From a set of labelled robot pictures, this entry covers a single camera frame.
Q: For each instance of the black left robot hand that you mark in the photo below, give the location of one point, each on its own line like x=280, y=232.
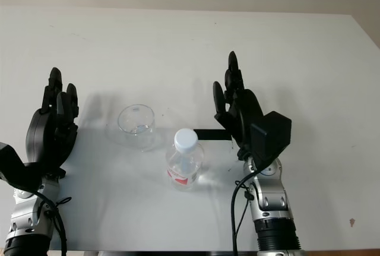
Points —
x=41, y=137

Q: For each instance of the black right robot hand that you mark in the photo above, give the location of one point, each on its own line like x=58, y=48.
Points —
x=246, y=107

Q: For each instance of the clear water bottle red label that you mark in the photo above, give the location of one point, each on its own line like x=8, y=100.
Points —
x=184, y=143

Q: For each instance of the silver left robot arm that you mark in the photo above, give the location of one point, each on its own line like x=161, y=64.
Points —
x=26, y=208

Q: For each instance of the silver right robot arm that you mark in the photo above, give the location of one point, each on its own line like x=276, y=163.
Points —
x=271, y=199

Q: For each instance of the clear glass cup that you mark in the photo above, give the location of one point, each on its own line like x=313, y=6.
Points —
x=137, y=131

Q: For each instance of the black tape rectangle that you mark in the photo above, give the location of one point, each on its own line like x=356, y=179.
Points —
x=212, y=135

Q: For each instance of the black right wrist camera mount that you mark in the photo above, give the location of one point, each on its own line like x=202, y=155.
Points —
x=274, y=134

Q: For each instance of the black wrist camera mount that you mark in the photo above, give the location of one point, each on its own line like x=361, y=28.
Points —
x=274, y=134
x=12, y=167

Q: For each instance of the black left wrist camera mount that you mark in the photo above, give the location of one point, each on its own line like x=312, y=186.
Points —
x=12, y=167

